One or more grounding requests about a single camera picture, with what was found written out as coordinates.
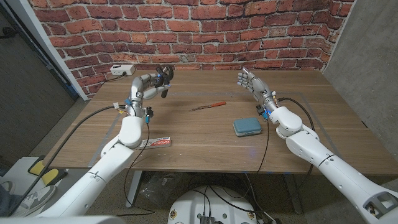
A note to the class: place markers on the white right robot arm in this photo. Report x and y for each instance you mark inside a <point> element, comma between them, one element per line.
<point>326,165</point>

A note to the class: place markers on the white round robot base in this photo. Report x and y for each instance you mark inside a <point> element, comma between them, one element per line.
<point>186,208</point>

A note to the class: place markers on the black and white panel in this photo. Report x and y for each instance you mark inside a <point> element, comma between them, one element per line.
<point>37,34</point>

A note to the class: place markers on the grey table leg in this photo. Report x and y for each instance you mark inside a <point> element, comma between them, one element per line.
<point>292,193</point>

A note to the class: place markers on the blue jeans leg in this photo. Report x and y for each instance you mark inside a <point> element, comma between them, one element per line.
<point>7,203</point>

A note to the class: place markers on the clear plastic bag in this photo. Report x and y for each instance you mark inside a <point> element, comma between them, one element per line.
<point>158,186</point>

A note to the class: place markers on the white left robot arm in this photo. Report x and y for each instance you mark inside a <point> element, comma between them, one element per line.
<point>102,165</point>

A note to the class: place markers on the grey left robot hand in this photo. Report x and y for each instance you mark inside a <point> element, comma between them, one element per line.
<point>136,90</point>

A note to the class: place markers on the white floor mat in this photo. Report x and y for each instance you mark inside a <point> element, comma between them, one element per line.
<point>18,168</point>

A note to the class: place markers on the white power strip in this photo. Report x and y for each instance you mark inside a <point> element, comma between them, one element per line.
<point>121,69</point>

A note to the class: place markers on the black grip strengthener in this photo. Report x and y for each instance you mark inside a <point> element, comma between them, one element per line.
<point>163,93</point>

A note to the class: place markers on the red brick print backdrop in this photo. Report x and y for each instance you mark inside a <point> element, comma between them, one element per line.
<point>199,31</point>

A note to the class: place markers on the white grey sneaker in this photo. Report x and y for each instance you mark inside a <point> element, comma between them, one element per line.
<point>37,199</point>
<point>6,186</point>

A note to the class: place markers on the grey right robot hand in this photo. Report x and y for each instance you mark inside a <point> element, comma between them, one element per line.
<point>258,87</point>

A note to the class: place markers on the yellow black foot pedal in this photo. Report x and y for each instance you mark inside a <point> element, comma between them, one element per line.
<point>49,175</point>

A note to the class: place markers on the white red toothpaste box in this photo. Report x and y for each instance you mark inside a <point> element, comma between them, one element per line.
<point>158,142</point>

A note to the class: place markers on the dark grey door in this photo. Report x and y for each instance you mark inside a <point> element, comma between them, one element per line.
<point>25,93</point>

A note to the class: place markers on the white table leg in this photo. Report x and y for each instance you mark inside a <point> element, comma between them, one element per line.
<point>133,189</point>

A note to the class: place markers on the teal blue sponge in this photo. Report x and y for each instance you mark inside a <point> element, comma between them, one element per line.
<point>247,126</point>

